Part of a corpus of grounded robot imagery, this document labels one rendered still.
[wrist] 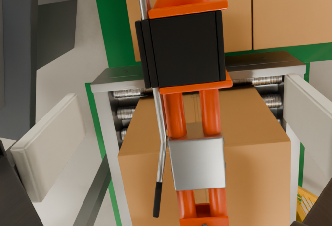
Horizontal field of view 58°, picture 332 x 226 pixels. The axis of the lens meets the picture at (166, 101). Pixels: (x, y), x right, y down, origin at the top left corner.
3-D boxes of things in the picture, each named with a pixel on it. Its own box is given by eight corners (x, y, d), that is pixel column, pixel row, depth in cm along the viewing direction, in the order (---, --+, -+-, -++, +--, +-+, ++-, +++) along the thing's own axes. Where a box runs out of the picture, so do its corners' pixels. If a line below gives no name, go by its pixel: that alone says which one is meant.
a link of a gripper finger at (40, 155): (42, 204, 14) (27, 205, 14) (87, 133, 20) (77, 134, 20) (23, 147, 13) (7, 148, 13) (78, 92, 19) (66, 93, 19)
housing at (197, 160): (224, 167, 40) (229, 188, 35) (173, 170, 40) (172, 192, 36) (221, 118, 37) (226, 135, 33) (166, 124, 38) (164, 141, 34)
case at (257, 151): (257, 219, 125) (288, 320, 88) (162, 225, 129) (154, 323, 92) (253, 84, 103) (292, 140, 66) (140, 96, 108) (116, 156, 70)
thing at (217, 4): (226, 74, 35) (232, 88, 30) (162, 80, 35) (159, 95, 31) (222, -3, 32) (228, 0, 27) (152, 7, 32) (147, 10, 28)
